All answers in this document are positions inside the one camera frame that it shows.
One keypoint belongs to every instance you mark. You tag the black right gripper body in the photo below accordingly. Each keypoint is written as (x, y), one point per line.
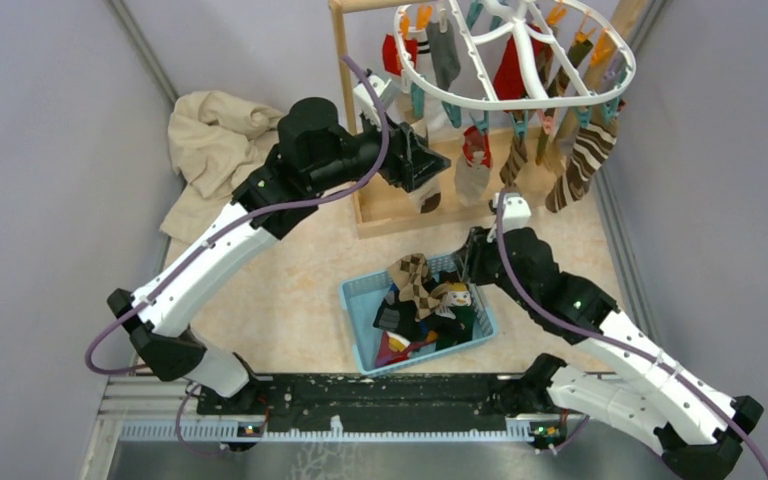
(482, 263)

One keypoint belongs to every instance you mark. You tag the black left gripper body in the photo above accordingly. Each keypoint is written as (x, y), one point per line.
(395, 167)

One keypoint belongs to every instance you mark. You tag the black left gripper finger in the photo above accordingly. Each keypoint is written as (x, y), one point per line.
(415, 136)
(422, 169)

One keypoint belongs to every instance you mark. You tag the brown green argyle sock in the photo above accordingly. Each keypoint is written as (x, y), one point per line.
(412, 277)

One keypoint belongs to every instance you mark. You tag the black blue white sock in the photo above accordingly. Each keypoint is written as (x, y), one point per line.
(399, 317)

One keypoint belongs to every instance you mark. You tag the maroon pink sock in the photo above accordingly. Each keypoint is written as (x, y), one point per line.
(395, 349)

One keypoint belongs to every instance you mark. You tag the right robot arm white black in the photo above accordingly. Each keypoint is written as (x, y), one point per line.
(698, 431)

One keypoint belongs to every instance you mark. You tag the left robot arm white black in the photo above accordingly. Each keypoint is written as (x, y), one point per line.
(313, 154)

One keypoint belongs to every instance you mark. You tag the teal hanger clip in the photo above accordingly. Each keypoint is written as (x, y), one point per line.
(453, 114)

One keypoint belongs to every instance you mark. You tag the white plastic sock hanger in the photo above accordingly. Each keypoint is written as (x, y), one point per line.
(526, 25)

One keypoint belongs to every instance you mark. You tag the pink hanger clip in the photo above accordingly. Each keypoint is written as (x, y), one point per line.
(547, 122)

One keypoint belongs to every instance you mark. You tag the cream brown patch sock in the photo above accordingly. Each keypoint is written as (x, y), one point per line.
(428, 197)

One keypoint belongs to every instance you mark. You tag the grey red reindeer sock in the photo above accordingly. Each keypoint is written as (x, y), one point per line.
(473, 167)

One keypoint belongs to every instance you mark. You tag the light blue plastic basket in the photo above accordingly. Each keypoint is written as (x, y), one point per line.
(361, 298)

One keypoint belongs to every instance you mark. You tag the grey ankle sock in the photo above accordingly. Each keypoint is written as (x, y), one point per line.
(444, 55)

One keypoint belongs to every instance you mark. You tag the brown tan striped sock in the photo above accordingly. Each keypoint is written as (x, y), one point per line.
(517, 158)

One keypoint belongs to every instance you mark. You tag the red and cream sock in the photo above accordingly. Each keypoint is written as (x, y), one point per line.
(507, 82)

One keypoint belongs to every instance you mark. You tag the brown white striped sock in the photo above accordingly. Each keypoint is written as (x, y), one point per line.
(591, 148)

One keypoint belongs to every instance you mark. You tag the beige crumpled cloth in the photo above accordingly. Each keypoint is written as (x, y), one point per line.
(215, 141)

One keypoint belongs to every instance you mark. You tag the wooden hanger stand frame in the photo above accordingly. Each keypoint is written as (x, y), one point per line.
(381, 209)

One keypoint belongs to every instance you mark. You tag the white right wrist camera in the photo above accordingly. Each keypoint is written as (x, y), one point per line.
(511, 211)

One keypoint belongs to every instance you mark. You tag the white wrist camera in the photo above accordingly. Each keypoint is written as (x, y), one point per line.
(511, 211)
(374, 89)

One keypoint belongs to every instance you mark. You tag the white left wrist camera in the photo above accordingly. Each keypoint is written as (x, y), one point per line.
(374, 89)

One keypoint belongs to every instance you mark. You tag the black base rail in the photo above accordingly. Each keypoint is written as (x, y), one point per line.
(341, 408)

